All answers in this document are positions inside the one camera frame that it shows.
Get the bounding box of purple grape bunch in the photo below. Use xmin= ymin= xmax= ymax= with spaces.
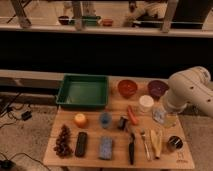
xmin=54 ymin=125 xmax=73 ymax=158

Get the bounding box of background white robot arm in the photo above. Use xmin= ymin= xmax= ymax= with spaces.
xmin=122 ymin=0 xmax=167 ymax=27

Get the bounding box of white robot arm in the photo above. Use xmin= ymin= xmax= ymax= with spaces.
xmin=162 ymin=66 xmax=213 ymax=118

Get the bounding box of metal cup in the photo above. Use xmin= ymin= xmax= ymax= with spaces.
xmin=167 ymin=136 xmax=183 ymax=152

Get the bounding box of green plastic tray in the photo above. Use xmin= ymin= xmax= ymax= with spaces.
xmin=56 ymin=74 xmax=109 ymax=109

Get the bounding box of orange carrot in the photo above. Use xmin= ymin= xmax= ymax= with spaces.
xmin=127 ymin=106 xmax=138 ymax=125

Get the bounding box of white round container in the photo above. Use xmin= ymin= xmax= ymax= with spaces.
xmin=139 ymin=95 xmax=154 ymax=113

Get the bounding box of orange fruit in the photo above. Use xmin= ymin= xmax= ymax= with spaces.
xmin=74 ymin=113 xmax=87 ymax=128

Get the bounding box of purple bowl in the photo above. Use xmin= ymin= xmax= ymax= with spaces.
xmin=148 ymin=80 xmax=169 ymax=99

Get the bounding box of blue sponge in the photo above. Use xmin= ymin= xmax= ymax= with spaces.
xmin=99 ymin=136 xmax=113 ymax=160

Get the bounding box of metal spoon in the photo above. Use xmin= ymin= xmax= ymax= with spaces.
xmin=140 ymin=130 xmax=151 ymax=161

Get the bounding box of background orange bowl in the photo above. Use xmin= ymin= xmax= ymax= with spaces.
xmin=102 ymin=19 xmax=114 ymax=27

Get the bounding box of background green tray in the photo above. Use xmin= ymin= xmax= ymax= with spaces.
xmin=69 ymin=15 xmax=102 ymax=27

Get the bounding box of yellow banana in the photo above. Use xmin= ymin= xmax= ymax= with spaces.
xmin=150 ymin=130 xmax=163 ymax=159

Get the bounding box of clear plastic bag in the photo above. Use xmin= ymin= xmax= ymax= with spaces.
xmin=152 ymin=107 xmax=176 ymax=128

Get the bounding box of black rectangular block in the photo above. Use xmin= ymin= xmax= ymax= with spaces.
xmin=75 ymin=132 xmax=88 ymax=157

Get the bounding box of background dark red bowl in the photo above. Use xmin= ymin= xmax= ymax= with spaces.
xmin=58 ymin=16 xmax=69 ymax=25

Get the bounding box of black power adapter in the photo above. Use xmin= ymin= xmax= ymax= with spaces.
xmin=21 ymin=111 xmax=32 ymax=121

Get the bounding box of black handled knife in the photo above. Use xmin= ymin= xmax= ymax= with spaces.
xmin=129 ymin=133 xmax=135 ymax=165

